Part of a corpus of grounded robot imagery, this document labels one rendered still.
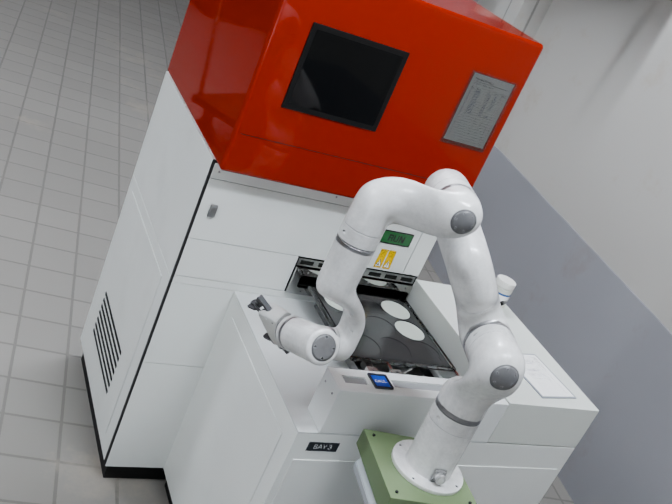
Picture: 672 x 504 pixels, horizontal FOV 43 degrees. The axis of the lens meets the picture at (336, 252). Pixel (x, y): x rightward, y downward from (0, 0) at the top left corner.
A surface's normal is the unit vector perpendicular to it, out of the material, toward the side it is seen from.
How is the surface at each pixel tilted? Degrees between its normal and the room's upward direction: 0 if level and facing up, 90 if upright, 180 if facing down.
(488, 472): 90
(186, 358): 90
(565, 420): 90
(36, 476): 0
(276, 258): 90
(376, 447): 2
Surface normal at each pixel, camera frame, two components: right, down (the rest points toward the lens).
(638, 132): -0.90, -0.23
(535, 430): 0.35, 0.53
